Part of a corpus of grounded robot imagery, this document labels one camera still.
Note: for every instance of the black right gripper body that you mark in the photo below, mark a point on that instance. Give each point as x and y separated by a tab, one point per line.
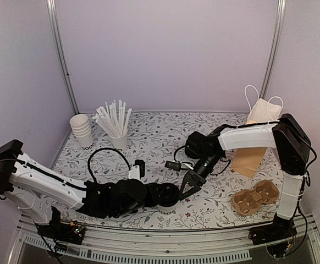
200	180

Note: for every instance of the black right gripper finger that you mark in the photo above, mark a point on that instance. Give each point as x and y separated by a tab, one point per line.
187	190
184	181

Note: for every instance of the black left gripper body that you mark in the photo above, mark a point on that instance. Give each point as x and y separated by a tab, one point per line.
149	202

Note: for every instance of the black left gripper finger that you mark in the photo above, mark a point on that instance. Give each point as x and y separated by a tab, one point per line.
162	201
165	188

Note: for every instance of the black cup lid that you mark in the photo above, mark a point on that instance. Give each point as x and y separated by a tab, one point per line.
168	195

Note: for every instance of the white paper coffee cup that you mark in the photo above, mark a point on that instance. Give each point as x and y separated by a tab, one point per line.
166	210

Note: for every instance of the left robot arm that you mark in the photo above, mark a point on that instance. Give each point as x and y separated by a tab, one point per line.
22	179

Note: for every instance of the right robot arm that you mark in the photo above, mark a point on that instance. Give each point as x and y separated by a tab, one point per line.
291	143

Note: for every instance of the brown cardboard cup carrier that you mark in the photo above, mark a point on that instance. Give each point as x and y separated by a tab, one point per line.
249	201

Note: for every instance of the brown paper bag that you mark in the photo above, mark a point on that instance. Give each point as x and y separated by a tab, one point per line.
247	160

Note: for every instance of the floral tablecloth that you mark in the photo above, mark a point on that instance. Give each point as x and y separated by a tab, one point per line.
157	138

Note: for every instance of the bundle of wrapped white straws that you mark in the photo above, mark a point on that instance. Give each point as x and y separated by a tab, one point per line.
113	118

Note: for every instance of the stack of white paper cups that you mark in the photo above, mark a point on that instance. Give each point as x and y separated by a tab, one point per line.
81	129

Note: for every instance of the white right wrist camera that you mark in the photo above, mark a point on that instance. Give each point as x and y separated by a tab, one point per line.
178	166

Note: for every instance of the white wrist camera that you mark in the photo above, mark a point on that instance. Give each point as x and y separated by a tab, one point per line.
178	166
138	170

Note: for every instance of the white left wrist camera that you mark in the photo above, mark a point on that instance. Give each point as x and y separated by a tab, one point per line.
138	170

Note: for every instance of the aluminium front rail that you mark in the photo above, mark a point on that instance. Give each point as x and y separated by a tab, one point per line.
120	245

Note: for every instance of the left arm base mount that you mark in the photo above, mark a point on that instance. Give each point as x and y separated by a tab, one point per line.
56	231

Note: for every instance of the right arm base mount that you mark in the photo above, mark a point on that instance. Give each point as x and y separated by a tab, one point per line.
278	230

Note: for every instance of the left aluminium frame post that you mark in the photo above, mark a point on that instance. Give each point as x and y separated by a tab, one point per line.
53	19

